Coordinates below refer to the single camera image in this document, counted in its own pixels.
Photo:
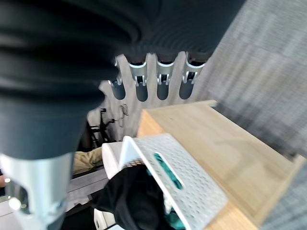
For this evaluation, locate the white perforated laundry basket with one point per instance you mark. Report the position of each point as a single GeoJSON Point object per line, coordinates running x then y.
{"type": "Point", "coordinates": [192, 182]}

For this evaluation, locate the black garment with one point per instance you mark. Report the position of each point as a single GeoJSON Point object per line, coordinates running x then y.
{"type": "Point", "coordinates": [134, 201]}

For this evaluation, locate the person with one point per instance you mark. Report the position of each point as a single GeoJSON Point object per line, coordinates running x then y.
{"type": "Point", "coordinates": [87, 158]}

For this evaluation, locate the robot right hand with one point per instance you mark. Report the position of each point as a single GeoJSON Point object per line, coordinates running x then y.
{"type": "Point", "coordinates": [48, 72]}

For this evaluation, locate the black tripod stand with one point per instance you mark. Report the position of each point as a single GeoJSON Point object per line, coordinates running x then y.
{"type": "Point", "coordinates": [100, 129]}

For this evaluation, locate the teal garment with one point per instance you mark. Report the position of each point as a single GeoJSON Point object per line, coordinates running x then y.
{"type": "Point", "coordinates": [168, 167]}

